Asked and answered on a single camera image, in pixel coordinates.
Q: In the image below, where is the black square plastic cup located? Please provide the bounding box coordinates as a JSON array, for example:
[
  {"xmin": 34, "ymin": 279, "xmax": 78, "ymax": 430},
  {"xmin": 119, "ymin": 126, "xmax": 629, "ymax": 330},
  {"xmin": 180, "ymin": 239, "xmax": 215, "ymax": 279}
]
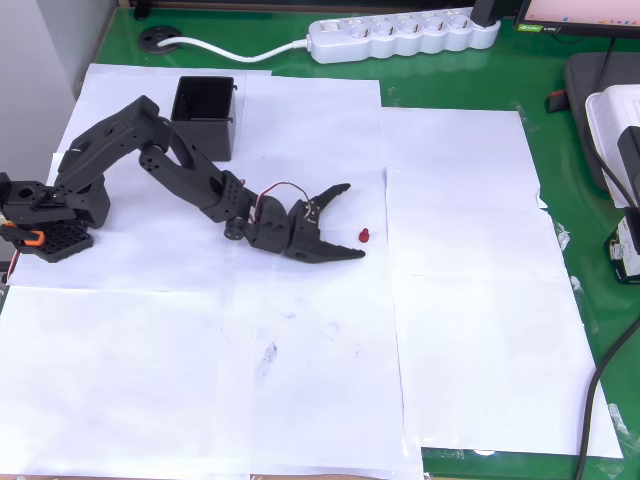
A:
[{"xmin": 170, "ymin": 75, "xmax": 239, "ymax": 162}]

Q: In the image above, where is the white paper sheet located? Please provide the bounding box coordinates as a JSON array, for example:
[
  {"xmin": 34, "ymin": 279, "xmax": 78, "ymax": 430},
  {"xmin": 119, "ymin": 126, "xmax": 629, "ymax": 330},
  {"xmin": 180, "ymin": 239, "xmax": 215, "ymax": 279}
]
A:
[
  {"xmin": 238, "ymin": 74, "xmax": 385, "ymax": 231},
  {"xmin": 0, "ymin": 283, "xmax": 254, "ymax": 480},
  {"xmin": 7, "ymin": 63, "xmax": 274, "ymax": 292},
  {"xmin": 219, "ymin": 223, "xmax": 427, "ymax": 480},
  {"xmin": 378, "ymin": 106, "xmax": 542, "ymax": 201},
  {"xmin": 383, "ymin": 167, "xmax": 572, "ymax": 282},
  {"xmin": 393, "ymin": 273, "xmax": 624, "ymax": 459}
]

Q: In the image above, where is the white power strip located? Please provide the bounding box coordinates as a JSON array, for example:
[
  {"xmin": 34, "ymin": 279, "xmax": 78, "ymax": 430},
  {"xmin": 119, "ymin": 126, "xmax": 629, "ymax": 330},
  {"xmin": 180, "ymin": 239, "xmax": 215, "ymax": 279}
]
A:
[{"xmin": 306, "ymin": 6, "xmax": 502, "ymax": 65}]

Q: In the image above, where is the black power plug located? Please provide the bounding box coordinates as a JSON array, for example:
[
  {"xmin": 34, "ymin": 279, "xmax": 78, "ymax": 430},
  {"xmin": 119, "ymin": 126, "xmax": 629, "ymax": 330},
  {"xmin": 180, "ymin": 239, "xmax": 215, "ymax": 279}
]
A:
[{"xmin": 471, "ymin": 0, "xmax": 502, "ymax": 27}]

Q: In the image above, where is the red black usb stick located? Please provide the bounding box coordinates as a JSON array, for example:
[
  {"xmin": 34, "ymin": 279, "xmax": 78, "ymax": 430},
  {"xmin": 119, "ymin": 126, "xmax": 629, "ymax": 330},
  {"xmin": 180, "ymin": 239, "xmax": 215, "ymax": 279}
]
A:
[{"xmin": 544, "ymin": 88, "xmax": 569, "ymax": 114}]

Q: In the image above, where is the orange black table clamp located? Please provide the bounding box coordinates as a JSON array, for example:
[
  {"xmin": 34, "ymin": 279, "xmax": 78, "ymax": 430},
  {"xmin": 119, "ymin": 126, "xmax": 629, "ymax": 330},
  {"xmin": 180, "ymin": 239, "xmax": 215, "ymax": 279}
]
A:
[{"xmin": 0, "ymin": 222, "xmax": 47, "ymax": 250}]

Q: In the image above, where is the white foam container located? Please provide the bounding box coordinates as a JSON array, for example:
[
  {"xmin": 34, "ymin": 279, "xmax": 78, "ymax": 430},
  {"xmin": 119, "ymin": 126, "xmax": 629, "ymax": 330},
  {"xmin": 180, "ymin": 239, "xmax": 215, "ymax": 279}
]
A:
[{"xmin": 584, "ymin": 84, "xmax": 640, "ymax": 209}]

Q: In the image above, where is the black computer monitor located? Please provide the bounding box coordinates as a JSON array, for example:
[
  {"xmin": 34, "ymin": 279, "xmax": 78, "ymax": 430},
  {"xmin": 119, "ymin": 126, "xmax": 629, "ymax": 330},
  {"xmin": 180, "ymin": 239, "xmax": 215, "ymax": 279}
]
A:
[{"xmin": 514, "ymin": 0, "xmax": 640, "ymax": 39}]

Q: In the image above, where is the red white servo cable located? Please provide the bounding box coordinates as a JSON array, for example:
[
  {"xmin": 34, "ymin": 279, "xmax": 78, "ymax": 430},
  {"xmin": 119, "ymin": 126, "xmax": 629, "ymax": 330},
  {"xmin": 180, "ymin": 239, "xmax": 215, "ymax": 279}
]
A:
[{"xmin": 252, "ymin": 181, "xmax": 310, "ymax": 224}]

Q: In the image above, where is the white power strip cable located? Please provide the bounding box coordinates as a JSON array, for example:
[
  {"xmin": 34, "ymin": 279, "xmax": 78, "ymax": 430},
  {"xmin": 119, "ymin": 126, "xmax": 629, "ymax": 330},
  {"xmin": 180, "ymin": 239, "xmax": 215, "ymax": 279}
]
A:
[{"xmin": 155, "ymin": 35, "xmax": 314, "ymax": 64}]

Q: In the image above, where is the black desk cable grommet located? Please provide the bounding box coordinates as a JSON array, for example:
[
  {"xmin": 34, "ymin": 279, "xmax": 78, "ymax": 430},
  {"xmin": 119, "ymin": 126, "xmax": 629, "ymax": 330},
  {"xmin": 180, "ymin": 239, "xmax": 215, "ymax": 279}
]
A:
[{"xmin": 139, "ymin": 26, "xmax": 184, "ymax": 54}]

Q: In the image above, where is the thin black camera cable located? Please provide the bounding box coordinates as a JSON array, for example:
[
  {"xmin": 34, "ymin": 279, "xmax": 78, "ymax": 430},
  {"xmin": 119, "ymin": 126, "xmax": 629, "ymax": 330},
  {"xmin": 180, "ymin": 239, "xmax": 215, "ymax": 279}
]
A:
[{"xmin": 597, "ymin": 149, "xmax": 639, "ymax": 209}]

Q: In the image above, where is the thick black cable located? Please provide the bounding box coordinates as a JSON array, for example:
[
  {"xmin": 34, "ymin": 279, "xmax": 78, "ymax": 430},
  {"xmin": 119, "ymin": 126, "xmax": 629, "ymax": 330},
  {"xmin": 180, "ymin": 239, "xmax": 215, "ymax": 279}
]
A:
[{"xmin": 574, "ymin": 319, "xmax": 640, "ymax": 480}]

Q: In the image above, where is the thin black monitor cable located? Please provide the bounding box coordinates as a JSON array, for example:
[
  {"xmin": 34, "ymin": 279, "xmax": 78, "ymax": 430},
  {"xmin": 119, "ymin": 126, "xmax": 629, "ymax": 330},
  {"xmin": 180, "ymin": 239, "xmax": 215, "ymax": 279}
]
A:
[{"xmin": 602, "ymin": 37, "xmax": 617, "ymax": 92}]

